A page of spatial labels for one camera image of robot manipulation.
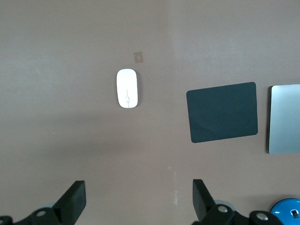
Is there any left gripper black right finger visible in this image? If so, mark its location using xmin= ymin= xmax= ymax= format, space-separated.
xmin=192 ymin=179 xmax=245 ymax=225

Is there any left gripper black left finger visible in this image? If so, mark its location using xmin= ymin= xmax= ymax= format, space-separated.
xmin=14 ymin=180 xmax=87 ymax=225

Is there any white computer mouse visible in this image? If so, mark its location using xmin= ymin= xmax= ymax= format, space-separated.
xmin=116 ymin=68 xmax=139 ymax=109

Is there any black mouse pad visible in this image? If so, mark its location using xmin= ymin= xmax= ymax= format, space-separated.
xmin=186 ymin=82 xmax=259 ymax=144

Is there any blue desk lamp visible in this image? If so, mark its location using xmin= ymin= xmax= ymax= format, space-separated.
xmin=270 ymin=198 xmax=300 ymax=225

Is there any silver laptop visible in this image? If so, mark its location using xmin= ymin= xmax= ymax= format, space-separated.
xmin=268 ymin=84 xmax=300 ymax=155

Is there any brown tape patch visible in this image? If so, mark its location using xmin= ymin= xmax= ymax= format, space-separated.
xmin=133 ymin=51 xmax=144 ymax=64

